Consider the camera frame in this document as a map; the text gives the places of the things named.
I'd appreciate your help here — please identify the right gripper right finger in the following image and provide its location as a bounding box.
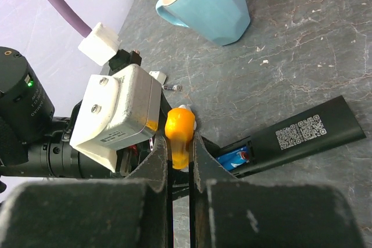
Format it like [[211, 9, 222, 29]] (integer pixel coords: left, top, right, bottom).
[[189, 134, 364, 247]]

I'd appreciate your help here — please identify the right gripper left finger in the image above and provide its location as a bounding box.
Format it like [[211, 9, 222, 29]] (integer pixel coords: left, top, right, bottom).
[[1, 135, 169, 247]]

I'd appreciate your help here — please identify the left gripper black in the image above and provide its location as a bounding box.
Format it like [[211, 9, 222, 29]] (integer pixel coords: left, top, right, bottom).
[[115, 140, 153, 178]]

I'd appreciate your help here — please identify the blue battery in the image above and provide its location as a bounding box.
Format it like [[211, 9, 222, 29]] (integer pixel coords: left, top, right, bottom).
[[216, 146, 249, 171]]

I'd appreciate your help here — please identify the orange handled screwdriver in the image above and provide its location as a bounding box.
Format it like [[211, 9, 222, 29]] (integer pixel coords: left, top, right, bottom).
[[164, 105, 196, 170]]

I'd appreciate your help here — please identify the dark battery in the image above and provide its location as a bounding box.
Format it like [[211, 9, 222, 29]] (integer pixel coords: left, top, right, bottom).
[[162, 84, 183, 92]]

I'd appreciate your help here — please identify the slim white remote control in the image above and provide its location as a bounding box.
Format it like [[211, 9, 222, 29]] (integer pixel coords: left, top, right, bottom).
[[149, 71, 167, 85]]

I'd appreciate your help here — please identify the black remote control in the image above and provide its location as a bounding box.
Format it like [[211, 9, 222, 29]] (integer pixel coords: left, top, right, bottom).
[[199, 96, 366, 178]]

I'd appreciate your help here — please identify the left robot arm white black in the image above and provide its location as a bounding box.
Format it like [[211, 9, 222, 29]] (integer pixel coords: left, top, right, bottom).
[[1, 47, 162, 179]]

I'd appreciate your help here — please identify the light blue mug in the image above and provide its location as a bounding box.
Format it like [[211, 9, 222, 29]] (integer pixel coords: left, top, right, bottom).
[[155, 0, 251, 46]]

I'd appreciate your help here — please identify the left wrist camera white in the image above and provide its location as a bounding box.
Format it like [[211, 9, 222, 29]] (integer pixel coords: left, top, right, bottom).
[[70, 64, 162, 171]]

